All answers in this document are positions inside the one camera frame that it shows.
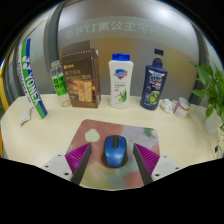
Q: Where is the white blue-capped lotion bottle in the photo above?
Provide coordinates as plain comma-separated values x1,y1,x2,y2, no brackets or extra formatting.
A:
108,53,135,109

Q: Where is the small white pink jar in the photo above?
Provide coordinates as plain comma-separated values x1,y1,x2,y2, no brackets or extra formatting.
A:
172,96,192,120

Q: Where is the dark blue shampoo bottle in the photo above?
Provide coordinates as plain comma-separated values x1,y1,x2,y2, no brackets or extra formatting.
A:
139,48,169,111

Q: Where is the blue computer mouse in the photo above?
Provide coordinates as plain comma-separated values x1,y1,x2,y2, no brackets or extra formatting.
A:
101,134,129,169

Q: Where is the crumpled white paper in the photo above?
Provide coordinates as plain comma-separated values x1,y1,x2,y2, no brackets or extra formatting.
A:
159,98,177,114

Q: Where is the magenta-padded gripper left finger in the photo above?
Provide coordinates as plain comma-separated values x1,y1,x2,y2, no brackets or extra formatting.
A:
40,142,93,186

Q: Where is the brown cardboard box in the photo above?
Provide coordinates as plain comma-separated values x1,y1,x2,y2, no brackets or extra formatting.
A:
60,40,102,109

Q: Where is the white green shuttlecock tube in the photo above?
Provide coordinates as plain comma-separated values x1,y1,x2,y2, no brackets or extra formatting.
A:
18,38,49,120

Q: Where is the small white packet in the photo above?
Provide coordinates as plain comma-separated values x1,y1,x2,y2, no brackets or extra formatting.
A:
19,108,33,126

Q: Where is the green plant in white pot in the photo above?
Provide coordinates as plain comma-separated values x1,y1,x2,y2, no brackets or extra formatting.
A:
188,61,224,158

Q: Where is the clear green-label bottle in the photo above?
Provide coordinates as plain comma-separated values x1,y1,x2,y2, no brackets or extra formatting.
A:
49,59,72,108

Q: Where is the floral pastel mouse pad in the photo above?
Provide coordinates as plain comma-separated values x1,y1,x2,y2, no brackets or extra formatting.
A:
64,118,161,191

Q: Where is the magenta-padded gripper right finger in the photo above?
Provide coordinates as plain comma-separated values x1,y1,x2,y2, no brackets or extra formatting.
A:
132,143,183,187

